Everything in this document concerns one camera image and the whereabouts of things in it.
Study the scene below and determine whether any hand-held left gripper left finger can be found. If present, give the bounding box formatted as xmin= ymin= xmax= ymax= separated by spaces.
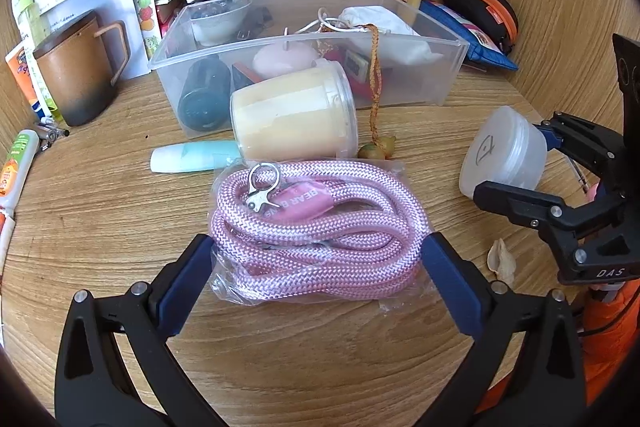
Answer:
xmin=54 ymin=234 xmax=226 ymax=427

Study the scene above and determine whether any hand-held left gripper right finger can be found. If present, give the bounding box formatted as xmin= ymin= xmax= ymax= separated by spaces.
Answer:
xmin=415 ymin=232 xmax=587 ymax=427

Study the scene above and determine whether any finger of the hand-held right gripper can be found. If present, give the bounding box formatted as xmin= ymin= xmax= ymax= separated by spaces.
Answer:
xmin=472 ymin=181 xmax=601 ymax=265
xmin=532 ymin=111 xmax=626 ymax=180

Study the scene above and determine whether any white translucent round jar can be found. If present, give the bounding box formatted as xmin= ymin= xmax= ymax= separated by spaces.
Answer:
xmin=459 ymin=106 xmax=548 ymax=200

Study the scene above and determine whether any beige seashell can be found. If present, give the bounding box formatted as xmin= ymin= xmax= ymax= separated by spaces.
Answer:
xmin=486 ymin=238 xmax=517 ymax=285

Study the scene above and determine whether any pink rope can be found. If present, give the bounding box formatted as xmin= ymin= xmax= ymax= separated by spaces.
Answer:
xmin=207 ymin=159 xmax=436 ymax=308

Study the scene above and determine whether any light teal tube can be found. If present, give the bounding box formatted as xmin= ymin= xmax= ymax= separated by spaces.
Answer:
xmin=150 ymin=141 xmax=241 ymax=174

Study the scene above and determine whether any gourd charm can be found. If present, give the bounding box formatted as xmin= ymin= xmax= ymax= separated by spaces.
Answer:
xmin=357 ymin=23 xmax=397 ymax=159

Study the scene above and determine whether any clear plastic storage box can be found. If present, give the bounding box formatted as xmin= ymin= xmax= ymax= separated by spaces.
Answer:
xmin=147 ymin=0 xmax=470 ymax=140

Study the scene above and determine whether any red velvet pouch gold trim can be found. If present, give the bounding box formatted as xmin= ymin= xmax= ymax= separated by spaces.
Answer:
xmin=320 ymin=39 xmax=373 ymax=100

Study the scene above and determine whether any dark green jar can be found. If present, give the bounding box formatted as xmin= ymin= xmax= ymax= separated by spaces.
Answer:
xmin=178 ymin=57 xmax=231 ymax=130

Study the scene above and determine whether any yellow candle plastic jar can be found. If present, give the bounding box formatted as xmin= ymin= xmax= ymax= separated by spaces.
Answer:
xmin=230 ymin=61 xmax=358 ymax=162

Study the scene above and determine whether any white velvet drawstring pouch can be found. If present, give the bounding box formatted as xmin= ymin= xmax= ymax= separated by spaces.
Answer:
xmin=295 ymin=6 xmax=443 ymax=68

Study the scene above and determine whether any pink round container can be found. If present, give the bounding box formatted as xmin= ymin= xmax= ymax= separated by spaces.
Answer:
xmin=251 ymin=43 xmax=321 ymax=80

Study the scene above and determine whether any wooden desktop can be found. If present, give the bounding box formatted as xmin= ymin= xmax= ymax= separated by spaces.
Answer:
xmin=0 ymin=0 xmax=640 ymax=427

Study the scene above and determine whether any black pen with pink paw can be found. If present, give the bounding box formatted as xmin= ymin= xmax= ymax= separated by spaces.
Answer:
xmin=567 ymin=154 xmax=601 ymax=202

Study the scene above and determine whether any black orange zip case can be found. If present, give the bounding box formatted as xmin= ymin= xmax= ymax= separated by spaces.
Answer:
xmin=442 ymin=0 xmax=520 ymax=54

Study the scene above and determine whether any blue patchwork zip pouch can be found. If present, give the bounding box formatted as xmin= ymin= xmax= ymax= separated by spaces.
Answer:
xmin=419 ymin=0 xmax=520 ymax=72

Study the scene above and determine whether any silver pen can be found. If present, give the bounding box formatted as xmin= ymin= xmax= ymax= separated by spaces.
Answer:
xmin=32 ymin=117 xmax=71 ymax=152

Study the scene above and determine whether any white tube orange green print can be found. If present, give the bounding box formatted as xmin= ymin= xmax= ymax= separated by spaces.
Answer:
xmin=0 ymin=128 xmax=41 ymax=212

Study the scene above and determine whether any small red box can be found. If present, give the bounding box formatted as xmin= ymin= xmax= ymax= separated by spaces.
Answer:
xmin=231 ymin=62 xmax=263 ymax=92

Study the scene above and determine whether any brown mug with lid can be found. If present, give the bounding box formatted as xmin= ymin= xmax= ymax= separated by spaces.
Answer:
xmin=32 ymin=11 xmax=132 ymax=128

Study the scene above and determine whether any glass bowl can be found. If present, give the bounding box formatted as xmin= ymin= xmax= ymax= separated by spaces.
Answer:
xmin=190 ymin=0 xmax=253 ymax=46

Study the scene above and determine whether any fruit print box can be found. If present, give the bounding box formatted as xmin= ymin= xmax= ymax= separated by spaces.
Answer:
xmin=132 ymin=0 xmax=163 ymax=58

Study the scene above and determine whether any orange packet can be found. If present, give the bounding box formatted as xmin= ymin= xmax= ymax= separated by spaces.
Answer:
xmin=5 ymin=44 xmax=38 ymax=108

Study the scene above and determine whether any green white small bottle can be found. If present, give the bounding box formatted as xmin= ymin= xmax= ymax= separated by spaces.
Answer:
xmin=12 ymin=0 xmax=51 ymax=48

